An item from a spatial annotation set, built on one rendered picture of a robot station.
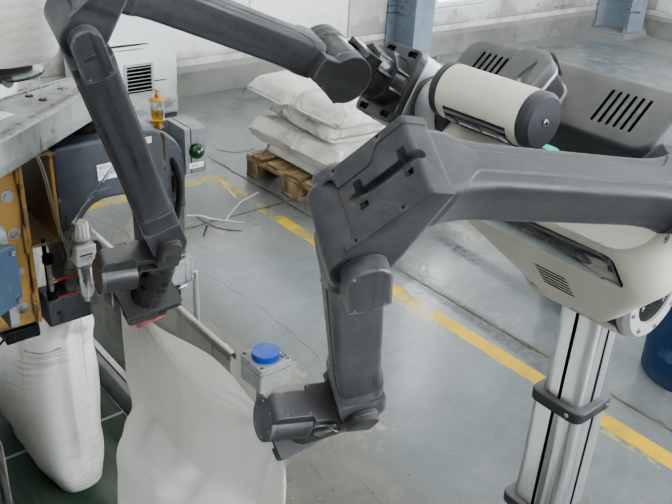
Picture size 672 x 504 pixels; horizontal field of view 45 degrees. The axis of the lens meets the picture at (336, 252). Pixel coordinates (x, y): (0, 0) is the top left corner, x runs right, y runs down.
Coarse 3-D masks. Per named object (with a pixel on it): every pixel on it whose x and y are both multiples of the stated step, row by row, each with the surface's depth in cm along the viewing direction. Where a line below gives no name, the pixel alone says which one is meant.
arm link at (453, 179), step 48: (384, 144) 62; (432, 144) 61; (480, 144) 64; (336, 192) 65; (384, 192) 61; (432, 192) 58; (480, 192) 62; (528, 192) 64; (576, 192) 67; (624, 192) 69; (336, 240) 63; (384, 240) 62
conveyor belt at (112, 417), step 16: (112, 400) 224; (0, 416) 216; (112, 416) 218; (0, 432) 210; (112, 432) 213; (16, 448) 206; (112, 448) 207; (16, 464) 200; (32, 464) 201; (112, 464) 202; (16, 480) 196; (32, 480) 196; (48, 480) 196; (112, 480) 197; (16, 496) 191; (32, 496) 191; (48, 496) 192; (64, 496) 192; (80, 496) 192; (96, 496) 192; (112, 496) 193
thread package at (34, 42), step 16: (0, 0) 98; (16, 0) 99; (32, 0) 101; (0, 16) 99; (16, 16) 100; (32, 16) 102; (0, 32) 100; (16, 32) 101; (32, 32) 102; (48, 32) 105; (0, 48) 100; (16, 48) 102; (32, 48) 103; (48, 48) 106; (0, 64) 101; (16, 64) 102; (32, 64) 104
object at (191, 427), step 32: (128, 352) 151; (160, 352) 137; (192, 352) 135; (128, 384) 156; (160, 384) 141; (192, 384) 129; (224, 384) 130; (128, 416) 151; (160, 416) 145; (192, 416) 132; (224, 416) 126; (128, 448) 146; (160, 448) 143; (192, 448) 136; (224, 448) 129; (256, 448) 124; (128, 480) 146; (160, 480) 138; (192, 480) 137; (224, 480) 133; (256, 480) 127
